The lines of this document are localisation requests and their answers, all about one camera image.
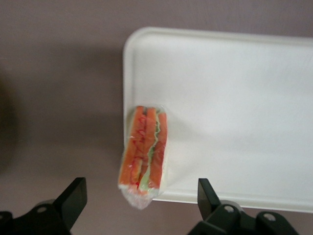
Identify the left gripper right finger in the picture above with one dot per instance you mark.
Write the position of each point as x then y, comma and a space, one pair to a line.
207, 200

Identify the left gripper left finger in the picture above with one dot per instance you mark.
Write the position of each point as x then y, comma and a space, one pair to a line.
71, 195

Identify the triangle sandwich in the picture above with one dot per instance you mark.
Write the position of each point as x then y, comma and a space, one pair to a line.
144, 151

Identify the beige rectangular tray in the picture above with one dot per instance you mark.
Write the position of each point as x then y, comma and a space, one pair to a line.
232, 110

